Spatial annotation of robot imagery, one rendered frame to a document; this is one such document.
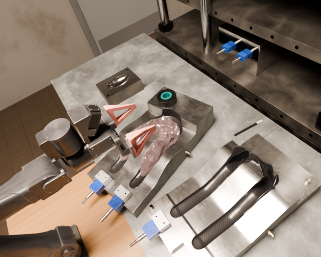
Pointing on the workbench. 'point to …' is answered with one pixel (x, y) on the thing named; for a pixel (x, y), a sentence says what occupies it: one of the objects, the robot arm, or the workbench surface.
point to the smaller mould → (119, 86)
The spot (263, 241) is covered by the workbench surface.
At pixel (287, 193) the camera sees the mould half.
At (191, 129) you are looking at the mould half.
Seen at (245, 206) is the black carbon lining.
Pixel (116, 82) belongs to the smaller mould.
